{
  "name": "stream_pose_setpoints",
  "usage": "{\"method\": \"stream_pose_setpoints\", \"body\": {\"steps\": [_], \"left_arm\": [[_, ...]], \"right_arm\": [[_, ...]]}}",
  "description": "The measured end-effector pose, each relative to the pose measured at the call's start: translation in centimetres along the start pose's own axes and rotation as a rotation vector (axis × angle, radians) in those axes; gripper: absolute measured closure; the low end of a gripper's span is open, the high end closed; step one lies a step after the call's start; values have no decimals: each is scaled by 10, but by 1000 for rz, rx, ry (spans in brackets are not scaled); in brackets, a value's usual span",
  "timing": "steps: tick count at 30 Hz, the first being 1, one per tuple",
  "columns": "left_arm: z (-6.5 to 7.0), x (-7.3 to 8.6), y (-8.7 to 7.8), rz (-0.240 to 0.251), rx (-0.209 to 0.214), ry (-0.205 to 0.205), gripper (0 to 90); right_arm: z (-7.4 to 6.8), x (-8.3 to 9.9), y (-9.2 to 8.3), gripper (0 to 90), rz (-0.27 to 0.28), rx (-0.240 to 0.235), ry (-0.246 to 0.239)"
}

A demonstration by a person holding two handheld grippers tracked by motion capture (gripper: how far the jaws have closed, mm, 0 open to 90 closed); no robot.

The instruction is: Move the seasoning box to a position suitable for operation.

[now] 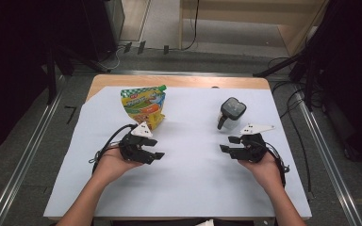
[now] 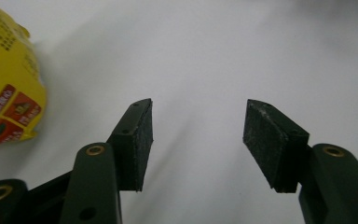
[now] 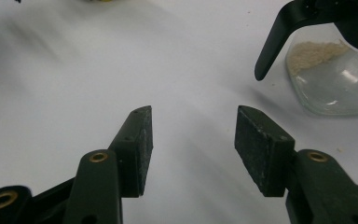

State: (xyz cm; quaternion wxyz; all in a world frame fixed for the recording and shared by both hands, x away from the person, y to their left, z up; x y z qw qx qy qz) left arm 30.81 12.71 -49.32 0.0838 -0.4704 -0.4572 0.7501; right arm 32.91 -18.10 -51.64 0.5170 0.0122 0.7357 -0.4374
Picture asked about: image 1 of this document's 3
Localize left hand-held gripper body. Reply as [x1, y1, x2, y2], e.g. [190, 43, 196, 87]
[118, 121, 155, 165]

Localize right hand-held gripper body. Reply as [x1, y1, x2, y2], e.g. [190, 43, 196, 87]
[239, 122, 277, 165]

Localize yellow snack pouch green cap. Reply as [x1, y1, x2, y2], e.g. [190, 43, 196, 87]
[120, 84, 168, 132]

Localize person's right hand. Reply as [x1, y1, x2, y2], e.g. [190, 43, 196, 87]
[237, 151, 284, 191]

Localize person's left hand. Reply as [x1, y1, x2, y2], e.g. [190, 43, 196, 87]
[92, 147, 144, 186]

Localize white paper sheet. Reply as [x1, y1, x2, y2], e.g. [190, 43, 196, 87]
[42, 86, 313, 220]

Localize wooden table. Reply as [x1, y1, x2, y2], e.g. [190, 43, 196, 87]
[42, 73, 313, 222]

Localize black metal stand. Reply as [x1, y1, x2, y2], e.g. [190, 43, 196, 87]
[253, 0, 331, 111]

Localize black cabinet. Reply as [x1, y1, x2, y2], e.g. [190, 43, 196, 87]
[80, 0, 126, 62]

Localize light wooden furniture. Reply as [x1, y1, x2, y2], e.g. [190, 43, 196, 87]
[178, 0, 329, 58]

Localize dark curtain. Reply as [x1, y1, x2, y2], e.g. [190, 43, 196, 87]
[0, 0, 86, 159]
[307, 0, 362, 170]

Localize left hand-held gripper cable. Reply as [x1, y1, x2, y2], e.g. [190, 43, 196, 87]
[88, 123, 139, 174]

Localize hand-held gripper cable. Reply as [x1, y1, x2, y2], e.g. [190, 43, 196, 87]
[263, 140, 291, 188]
[88, 123, 139, 174]

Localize right hand-held gripper cable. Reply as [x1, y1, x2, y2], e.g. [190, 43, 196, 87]
[263, 140, 291, 188]

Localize black floor cables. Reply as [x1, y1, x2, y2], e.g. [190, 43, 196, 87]
[267, 56, 320, 194]

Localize metal floor rail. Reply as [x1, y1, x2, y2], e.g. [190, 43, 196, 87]
[0, 74, 68, 226]
[110, 69, 255, 78]
[294, 90, 362, 226]

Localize white floor cable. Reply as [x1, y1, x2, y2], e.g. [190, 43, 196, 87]
[105, 45, 126, 71]

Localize hanging black cable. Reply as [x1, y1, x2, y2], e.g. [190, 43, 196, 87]
[181, 0, 201, 52]

